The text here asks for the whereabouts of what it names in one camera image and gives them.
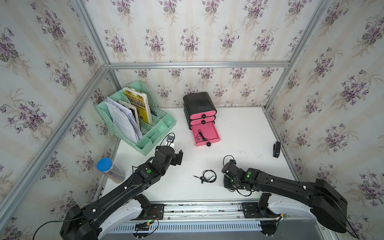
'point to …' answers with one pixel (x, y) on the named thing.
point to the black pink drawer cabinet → (199, 108)
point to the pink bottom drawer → (205, 134)
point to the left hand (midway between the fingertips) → (175, 150)
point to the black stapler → (276, 149)
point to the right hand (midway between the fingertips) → (225, 184)
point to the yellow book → (139, 99)
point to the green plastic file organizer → (152, 134)
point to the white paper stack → (124, 119)
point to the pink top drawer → (202, 115)
